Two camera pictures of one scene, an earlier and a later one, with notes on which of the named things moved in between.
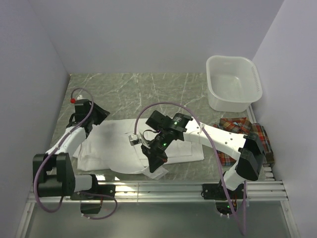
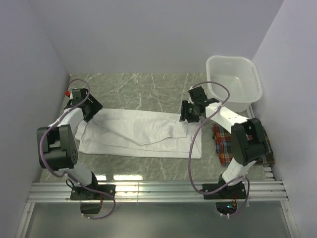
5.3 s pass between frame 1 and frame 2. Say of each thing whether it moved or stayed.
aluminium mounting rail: stayed
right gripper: moved
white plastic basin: stayed
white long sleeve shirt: moved
